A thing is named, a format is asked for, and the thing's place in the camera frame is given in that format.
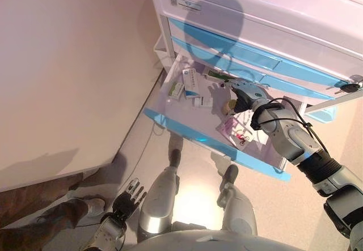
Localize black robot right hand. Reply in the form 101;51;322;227
220;77;267;115

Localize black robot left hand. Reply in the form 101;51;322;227
111;178;147;218

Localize clear jar yellow capsules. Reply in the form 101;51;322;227
221;99;238;116

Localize white cart drawer blue front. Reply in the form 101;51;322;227
143;53;293;182

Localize long green white medicine box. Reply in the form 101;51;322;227
202;69;236;83

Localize white blue medicine box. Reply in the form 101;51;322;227
182;68;201;101

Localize small green white medicine box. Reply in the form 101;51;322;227
166;82;185;101

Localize white sneaker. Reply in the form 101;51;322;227
66;190;106;218

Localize pink packet with scissors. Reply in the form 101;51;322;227
226;110;269;149

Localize light blue plastic bin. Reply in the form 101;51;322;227
306;106;338;124

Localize silver robot torso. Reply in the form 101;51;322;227
121;221;287;251

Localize person leg brown trousers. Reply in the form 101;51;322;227
0;173;89;251

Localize white medical cart blue drawers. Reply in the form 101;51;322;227
143;0;363;172

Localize white cart side bin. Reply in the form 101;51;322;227
153;34;168;64

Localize black cart keys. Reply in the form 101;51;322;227
334;75;363;95

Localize cart label sticker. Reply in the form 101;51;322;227
168;0;202;12

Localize thin floor cable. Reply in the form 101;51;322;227
124;122;171;178

